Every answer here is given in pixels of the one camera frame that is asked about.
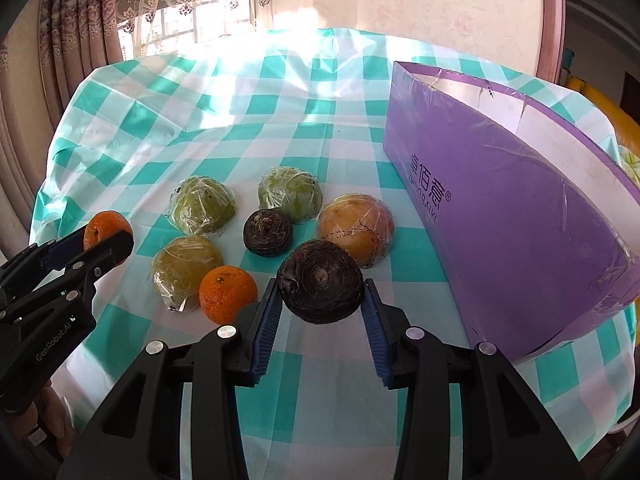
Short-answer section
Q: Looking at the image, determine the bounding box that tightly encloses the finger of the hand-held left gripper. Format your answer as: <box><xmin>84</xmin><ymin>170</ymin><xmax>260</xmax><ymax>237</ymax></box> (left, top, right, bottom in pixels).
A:
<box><xmin>0</xmin><ymin>230</ymin><xmax>135</xmax><ymax>322</ymax></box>
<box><xmin>0</xmin><ymin>227</ymin><xmax>93</xmax><ymax>301</ymax></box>

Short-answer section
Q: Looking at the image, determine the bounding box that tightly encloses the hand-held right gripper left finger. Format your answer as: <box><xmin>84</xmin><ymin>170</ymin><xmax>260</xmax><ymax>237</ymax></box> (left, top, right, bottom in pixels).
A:
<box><xmin>70</xmin><ymin>277</ymin><xmax>283</xmax><ymax>480</ymax></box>

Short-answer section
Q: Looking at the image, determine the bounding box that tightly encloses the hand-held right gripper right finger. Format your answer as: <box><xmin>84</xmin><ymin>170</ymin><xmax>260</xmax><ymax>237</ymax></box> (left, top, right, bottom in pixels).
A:
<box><xmin>362</xmin><ymin>278</ymin><xmax>586</xmax><ymax>480</ymax></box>

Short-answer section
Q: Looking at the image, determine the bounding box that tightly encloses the orange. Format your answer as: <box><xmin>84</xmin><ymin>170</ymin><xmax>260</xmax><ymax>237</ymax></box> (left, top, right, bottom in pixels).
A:
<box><xmin>199</xmin><ymin>266</ymin><xmax>259</xmax><ymax>325</ymax></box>
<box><xmin>84</xmin><ymin>211</ymin><xmax>130</xmax><ymax>251</ymax></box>

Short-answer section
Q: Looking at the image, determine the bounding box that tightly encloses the large dark water chestnut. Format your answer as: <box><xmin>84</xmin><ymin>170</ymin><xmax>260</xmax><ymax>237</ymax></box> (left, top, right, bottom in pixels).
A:
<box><xmin>276</xmin><ymin>240</ymin><xmax>365</xmax><ymax>324</ymax></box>

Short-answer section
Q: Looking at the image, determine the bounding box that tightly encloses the plastic-wrapped green fruit half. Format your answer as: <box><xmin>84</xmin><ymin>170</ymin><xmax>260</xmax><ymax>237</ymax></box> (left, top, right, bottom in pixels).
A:
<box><xmin>168</xmin><ymin>176</ymin><xmax>237</xmax><ymax>236</ymax></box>
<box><xmin>257</xmin><ymin>166</ymin><xmax>323</xmax><ymax>224</ymax></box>
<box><xmin>152</xmin><ymin>235</ymin><xmax>224</xmax><ymax>313</ymax></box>

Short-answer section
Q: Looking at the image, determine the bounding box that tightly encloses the small dark water chestnut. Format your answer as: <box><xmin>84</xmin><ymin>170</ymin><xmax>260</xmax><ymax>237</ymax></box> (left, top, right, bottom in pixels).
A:
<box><xmin>243</xmin><ymin>208</ymin><xmax>294</xmax><ymax>258</ymax></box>

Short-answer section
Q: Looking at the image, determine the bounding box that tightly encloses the plastic-wrapped orange-red fruit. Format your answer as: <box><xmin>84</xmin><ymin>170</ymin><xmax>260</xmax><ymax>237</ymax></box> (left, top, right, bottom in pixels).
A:
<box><xmin>316</xmin><ymin>193</ymin><xmax>396</xmax><ymax>268</ymax></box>

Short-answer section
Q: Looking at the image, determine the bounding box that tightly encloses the purple cardboard box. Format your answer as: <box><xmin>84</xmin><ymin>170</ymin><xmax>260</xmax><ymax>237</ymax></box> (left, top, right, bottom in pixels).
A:
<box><xmin>383</xmin><ymin>61</ymin><xmax>640</xmax><ymax>366</ymax></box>

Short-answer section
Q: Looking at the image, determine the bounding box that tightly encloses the person's left hand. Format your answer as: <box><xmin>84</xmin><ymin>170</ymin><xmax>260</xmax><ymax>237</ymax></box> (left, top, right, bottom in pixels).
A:
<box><xmin>20</xmin><ymin>385</ymin><xmax>78</xmax><ymax>461</ymax></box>

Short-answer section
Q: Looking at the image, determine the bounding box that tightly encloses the teal checked tablecloth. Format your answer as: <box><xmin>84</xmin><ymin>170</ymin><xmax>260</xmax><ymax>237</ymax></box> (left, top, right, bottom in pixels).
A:
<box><xmin>27</xmin><ymin>27</ymin><xmax>640</xmax><ymax>463</ymax></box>

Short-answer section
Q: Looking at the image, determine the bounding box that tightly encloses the floral drape curtain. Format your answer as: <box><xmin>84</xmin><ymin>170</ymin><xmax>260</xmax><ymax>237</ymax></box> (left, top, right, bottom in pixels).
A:
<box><xmin>0</xmin><ymin>0</ymin><xmax>126</xmax><ymax>251</ymax></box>

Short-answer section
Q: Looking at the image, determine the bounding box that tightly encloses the window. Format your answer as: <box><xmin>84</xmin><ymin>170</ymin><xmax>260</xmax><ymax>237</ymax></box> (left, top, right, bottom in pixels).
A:
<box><xmin>120</xmin><ymin>0</ymin><xmax>261</xmax><ymax>58</ymax></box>

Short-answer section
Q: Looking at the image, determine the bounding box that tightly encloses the yellow checkered cloth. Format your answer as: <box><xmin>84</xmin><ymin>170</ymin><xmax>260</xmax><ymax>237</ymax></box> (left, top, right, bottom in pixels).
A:
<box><xmin>617</xmin><ymin>145</ymin><xmax>640</xmax><ymax>187</ymax></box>

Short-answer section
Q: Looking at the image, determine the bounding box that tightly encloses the yellow sofa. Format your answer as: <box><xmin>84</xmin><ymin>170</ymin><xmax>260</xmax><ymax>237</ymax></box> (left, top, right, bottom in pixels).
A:
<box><xmin>565</xmin><ymin>75</ymin><xmax>640</xmax><ymax>146</ymax></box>

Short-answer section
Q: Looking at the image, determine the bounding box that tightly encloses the red-brown door frame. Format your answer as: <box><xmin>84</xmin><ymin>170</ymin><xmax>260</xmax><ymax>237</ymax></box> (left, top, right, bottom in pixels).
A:
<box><xmin>535</xmin><ymin>0</ymin><xmax>568</xmax><ymax>83</ymax></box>

